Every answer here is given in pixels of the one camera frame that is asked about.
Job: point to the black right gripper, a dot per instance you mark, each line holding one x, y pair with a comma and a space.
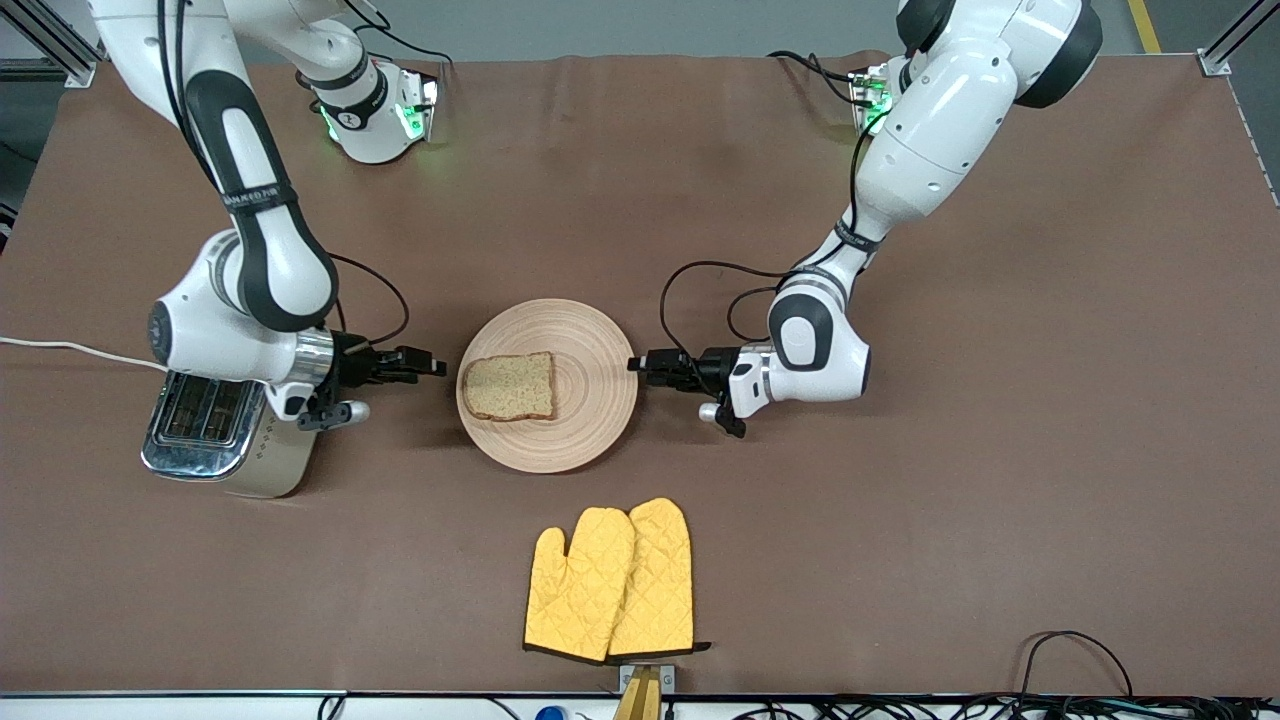
354, 364

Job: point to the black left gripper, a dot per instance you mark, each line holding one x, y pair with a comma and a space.
714, 367

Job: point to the round wooden plate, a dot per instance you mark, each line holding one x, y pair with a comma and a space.
590, 420

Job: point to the brown toast slice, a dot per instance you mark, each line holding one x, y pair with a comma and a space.
510, 387

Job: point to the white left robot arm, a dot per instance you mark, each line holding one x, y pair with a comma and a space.
940, 130

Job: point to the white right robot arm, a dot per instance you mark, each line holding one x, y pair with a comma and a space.
260, 250

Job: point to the beige chrome toaster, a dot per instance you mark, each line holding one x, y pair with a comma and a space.
280, 460

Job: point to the brown table cloth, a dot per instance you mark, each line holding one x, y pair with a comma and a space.
800, 500

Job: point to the yellow quilted oven mitt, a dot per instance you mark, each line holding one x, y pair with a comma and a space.
660, 580
575, 590

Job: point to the blue round cap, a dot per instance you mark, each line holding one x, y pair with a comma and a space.
550, 714

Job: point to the metal bracket with wooden bar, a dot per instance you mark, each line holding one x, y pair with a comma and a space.
645, 700

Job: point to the aluminium frame profile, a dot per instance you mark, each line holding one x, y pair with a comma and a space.
75, 65
1225, 50

